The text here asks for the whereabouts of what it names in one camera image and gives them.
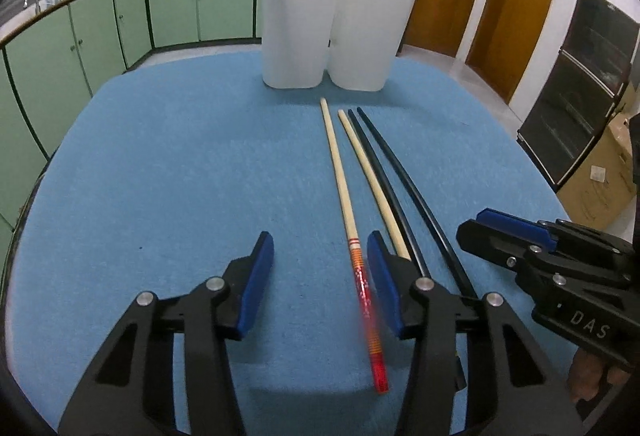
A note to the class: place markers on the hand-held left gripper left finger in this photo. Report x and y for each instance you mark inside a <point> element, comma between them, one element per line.
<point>257,281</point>

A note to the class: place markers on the bottles beside sink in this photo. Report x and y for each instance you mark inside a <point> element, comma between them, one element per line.
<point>55,0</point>

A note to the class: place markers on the person's right hand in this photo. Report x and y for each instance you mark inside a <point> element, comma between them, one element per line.
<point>587,376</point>

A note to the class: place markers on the plain wooden door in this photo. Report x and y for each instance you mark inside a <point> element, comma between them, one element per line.
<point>515,6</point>

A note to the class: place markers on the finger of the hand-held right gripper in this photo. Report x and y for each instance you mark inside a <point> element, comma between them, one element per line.
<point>510,222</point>
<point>492,243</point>

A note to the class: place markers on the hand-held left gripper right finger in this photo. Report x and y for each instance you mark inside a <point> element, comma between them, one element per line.
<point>385,286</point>

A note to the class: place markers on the cardboard box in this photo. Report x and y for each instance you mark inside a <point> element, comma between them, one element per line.
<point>600,176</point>

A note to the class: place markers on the white double utensil holder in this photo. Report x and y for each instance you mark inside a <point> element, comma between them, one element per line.
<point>300,26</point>

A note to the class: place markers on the green base cabinets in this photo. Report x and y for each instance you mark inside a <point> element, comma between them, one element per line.
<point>100,16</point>

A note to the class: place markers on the blue felt mat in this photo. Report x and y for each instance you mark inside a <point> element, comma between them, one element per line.
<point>200,166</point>

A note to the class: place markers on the dark navy chopstick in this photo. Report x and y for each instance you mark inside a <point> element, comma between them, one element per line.
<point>386,188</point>
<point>419,197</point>

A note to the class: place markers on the black glass display cabinet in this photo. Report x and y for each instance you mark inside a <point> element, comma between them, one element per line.
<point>580,86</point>

